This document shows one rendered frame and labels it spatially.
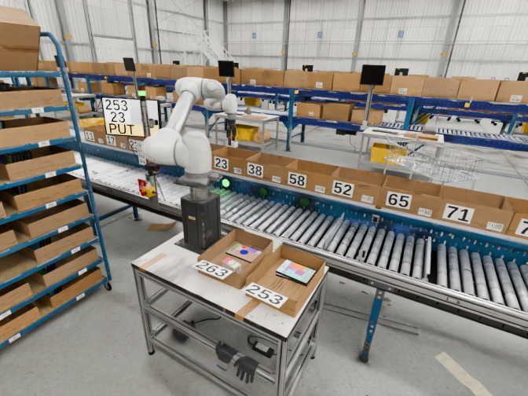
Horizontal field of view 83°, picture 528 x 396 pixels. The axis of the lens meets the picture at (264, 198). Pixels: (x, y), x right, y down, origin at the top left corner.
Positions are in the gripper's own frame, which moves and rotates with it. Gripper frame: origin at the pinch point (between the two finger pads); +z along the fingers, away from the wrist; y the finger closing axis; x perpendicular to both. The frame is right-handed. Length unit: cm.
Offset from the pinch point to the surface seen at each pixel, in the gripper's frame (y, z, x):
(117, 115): -66, -24, 66
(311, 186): -8, 24, -84
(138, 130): -61, -13, 49
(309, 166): 21, 17, -71
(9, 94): -139, -45, 55
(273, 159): 20.7, 17.0, -34.4
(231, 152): 20.6, 18.0, 14.5
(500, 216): -8, 16, -208
